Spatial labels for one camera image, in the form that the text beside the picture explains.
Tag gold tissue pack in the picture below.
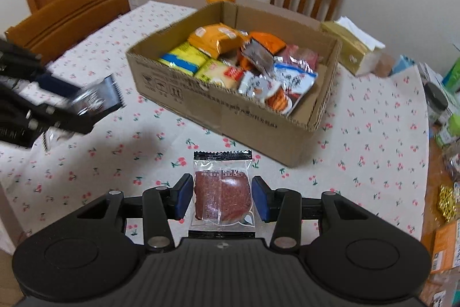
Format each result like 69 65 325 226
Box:
320 16 386 76

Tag white blue snack packet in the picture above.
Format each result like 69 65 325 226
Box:
268 62 319 116

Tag black snack packet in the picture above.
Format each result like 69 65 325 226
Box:
68 74 124 117

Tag brown silver snack packet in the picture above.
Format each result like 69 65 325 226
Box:
241 40 278 76

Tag yellow red snack packet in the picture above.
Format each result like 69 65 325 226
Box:
194 59 246 91

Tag green lid jar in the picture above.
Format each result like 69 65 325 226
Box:
435 113 460 149

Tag yellow blue snack packet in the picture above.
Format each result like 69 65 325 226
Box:
158 41 210 76

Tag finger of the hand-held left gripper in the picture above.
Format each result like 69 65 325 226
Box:
0 39 81 97
22 105 96 134

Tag green white carton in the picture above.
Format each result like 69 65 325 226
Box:
442 57 460 94

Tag dark lid jar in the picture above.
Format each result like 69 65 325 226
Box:
424 82 450 124

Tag clear plastic bag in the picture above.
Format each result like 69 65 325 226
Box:
442 145 460 182

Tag small white snack packet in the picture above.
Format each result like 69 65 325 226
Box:
237 71 281 101

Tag dark red snack packet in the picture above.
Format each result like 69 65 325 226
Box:
276 44 319 72

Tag clear packet with red meat slice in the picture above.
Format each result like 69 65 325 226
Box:
189 150 256 239

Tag gold beads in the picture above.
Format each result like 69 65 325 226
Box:
439 184 460 222

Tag floral tablecloth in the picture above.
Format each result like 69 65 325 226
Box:
0 0 432 246

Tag light blue box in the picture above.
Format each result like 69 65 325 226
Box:
391 54 417 77

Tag orange yellow snack packet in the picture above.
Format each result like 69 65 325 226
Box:
188 23 249 60

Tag orange cardboard box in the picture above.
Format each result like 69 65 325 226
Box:
429 219 460 273

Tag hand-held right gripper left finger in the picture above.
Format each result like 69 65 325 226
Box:
75 173 195 252

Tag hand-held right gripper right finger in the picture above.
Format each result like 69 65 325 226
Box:
252 176 367 252

